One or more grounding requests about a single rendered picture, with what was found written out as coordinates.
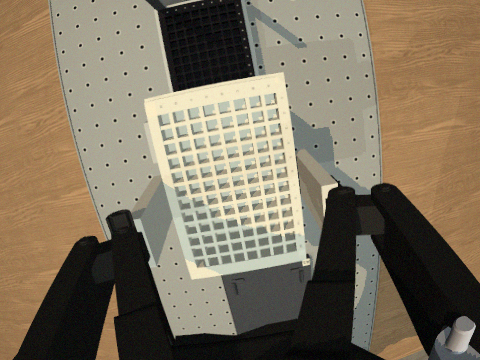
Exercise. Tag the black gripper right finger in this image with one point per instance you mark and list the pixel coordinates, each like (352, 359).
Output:
(439, 292)

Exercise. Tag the white well plate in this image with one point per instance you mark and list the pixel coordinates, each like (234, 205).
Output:
(234, 159)

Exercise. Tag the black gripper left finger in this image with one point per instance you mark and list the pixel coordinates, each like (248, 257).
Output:
(69, 323)

